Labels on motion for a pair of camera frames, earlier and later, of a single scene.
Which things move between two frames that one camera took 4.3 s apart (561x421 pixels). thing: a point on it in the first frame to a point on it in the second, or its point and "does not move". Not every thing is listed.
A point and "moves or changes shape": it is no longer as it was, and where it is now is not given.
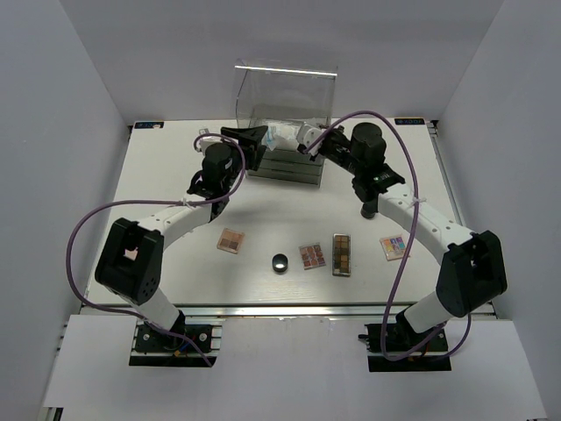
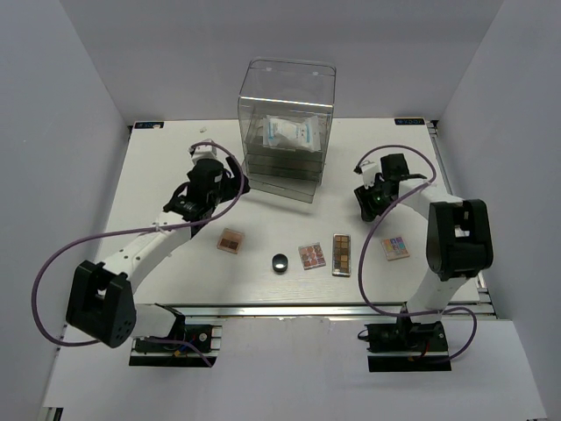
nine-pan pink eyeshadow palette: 311,255 does not move
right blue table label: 416,121 does not move
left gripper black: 249,139 to 232,184
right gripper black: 339,132 to 369,210
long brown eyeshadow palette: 341,254 does not move
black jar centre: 280,263 does not move
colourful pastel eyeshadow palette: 394,247 does not move
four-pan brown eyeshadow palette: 230,240 does not move
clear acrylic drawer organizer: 284,97 moves or changes shape
